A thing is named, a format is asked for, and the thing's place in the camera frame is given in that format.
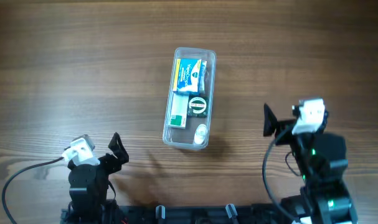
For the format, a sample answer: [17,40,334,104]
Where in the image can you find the green Zam-Buk box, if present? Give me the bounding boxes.
[187,96,209,118]

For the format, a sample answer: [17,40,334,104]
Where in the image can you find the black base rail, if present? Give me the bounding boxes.
[60,203,286,224]

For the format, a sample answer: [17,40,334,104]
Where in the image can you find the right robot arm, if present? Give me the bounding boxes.
[262,100,359,223]

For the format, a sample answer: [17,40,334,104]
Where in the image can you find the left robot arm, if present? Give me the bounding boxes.
[60,133,129,223]

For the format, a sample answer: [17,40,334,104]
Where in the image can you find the blue VapoDrops box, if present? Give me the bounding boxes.
[172,58,207,95]

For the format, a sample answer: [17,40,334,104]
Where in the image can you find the white red medicine box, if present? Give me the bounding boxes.
[168,93,189,129]

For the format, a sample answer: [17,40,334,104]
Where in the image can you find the clear plastic container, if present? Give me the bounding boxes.
[163,47,217,151]

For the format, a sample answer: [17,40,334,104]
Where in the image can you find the clear spray bottle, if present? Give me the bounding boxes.
[194,124,208,145]

